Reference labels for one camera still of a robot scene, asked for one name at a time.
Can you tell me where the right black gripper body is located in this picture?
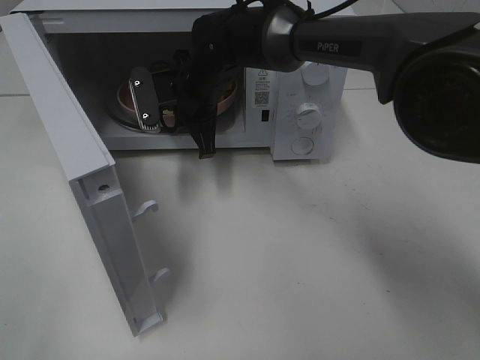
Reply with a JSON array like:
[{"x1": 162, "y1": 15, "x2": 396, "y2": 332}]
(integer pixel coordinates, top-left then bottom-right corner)
[{"x1": 149, "y1": 50, "x2": 240, "y2": 133}]

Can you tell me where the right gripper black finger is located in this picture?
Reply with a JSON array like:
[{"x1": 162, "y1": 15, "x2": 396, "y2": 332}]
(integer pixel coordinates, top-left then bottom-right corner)
[{"x1": 189, "y1": 119, "x2": 216, "y2": 160}]

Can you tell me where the pink round plate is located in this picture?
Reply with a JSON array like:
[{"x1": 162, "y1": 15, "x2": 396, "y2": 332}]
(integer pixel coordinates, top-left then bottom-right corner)
[{"x1": 110, "y1": 80, "x2": 238, "y2": 133}]

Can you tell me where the round door release button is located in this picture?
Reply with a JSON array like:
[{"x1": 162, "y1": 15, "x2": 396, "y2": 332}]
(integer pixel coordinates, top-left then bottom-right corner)
[{"x1": 291, "y1": 137, "x2": 314, "y2": 155}]

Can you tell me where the white microwave knob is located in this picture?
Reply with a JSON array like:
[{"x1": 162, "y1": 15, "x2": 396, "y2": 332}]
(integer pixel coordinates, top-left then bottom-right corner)
[
  {"x1": 301, "y1": 62, "x2": 330, "y2": 86},
  {"x1": 295, "y1": 103, "x2": 322, "y2": 131}
]

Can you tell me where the white microwave door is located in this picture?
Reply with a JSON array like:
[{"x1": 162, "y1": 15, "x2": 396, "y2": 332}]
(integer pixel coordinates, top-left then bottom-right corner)
[{"x1": 1, "y1": 13, "x2": 170, "y2": 336}]

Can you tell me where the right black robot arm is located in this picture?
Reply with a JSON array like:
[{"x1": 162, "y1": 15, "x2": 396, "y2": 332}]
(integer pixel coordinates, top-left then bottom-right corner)
[{"x1": 154, "y1": 1, "x2": 479, "y2": 164}]

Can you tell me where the warning label with QR code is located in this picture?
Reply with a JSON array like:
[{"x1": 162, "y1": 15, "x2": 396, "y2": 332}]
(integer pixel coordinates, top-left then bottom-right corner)
[{"x1": 253, "y1": 69, "x2": 272, "y2": 108}]

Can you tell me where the white microwave oven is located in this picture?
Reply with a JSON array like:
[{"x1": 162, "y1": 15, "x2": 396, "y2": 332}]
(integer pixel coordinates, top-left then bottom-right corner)
[{"x1": 16, "y1": 1, "x2": 347, "y2": 161}]

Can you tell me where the glass microwave turntable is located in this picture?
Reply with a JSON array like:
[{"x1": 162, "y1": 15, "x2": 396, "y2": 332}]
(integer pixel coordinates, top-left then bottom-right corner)
[{"x1": 107, "y1": 69, "x2": 241, "y2": 134}]

